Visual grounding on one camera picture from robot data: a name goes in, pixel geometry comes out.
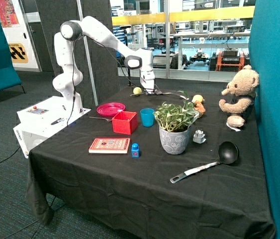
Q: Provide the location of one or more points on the beige teddy bear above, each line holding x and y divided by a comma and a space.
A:
243, 88

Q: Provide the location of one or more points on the grey patterned flower pot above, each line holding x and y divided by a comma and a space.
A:
174, 143

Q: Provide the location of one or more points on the green potted plant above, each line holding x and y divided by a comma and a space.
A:
176, 118

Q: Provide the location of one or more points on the pink plastic plate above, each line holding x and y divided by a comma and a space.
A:
110, 109

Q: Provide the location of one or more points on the red open box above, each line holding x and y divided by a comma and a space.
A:
125, 122

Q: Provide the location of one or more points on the teal partition wall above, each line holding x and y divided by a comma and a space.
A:
264, 45

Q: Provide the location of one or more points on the red wall poster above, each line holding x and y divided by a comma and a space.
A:
8, 17

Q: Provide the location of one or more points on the blue plastic cup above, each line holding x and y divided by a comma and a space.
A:
147, 117

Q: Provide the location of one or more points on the yellow black sign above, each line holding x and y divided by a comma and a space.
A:
18, 53

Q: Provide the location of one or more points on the blue toy block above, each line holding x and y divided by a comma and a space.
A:
135, 150

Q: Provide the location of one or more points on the black tablecloth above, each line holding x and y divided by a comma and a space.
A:
136, 195

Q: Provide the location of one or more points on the white power adapter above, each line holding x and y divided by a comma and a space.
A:
199, 136

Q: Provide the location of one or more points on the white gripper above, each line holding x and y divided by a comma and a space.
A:
147, 80

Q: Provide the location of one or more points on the red book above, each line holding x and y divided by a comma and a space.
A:
110, 145

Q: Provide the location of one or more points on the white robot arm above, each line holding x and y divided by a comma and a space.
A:
64, 42

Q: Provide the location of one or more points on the orange toy carrot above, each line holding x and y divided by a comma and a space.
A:
198, 106

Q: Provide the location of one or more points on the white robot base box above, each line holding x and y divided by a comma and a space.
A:
44, 119

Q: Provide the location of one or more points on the yellow lemon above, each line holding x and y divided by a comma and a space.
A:
198, 98

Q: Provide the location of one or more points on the white lab table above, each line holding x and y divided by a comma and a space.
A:
201, 49

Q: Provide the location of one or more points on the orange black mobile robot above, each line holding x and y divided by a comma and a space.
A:
230, 60

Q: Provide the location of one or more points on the black slotted spatula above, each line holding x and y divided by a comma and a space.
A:
159, 92

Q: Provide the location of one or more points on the silver fork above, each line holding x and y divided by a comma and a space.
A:
108, 120

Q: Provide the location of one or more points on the black ladle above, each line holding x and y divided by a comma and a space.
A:
228, 153

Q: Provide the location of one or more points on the yellow tennis ball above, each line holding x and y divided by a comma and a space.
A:
137, 91

